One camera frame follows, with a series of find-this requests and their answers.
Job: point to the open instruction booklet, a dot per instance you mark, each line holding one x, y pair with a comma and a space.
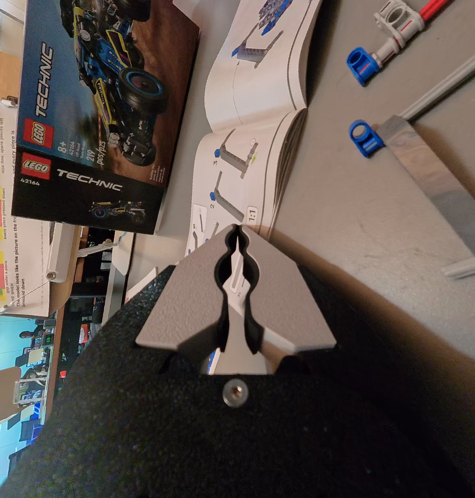
253, 97

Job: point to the lego set box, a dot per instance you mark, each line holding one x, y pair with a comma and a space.
105, 116

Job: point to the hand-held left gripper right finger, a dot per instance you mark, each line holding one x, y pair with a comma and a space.
288, 311

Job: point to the printed paper sheet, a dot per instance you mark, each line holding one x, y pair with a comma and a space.
15, 241

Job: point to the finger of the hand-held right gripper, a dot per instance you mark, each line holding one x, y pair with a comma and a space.
432, 186

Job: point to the light grey lego axle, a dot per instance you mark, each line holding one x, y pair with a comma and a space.
444, 87

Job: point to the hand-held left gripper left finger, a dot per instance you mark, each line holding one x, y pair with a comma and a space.
183, 307

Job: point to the red lego axle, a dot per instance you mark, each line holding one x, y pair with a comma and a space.
434, 8

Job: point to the brown cardboard box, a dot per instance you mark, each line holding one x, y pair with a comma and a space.
2, 74

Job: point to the white lego connector piece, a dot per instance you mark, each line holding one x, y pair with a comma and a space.
399, 23

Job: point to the blue lego connector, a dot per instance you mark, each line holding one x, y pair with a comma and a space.
362, 66
365, 139

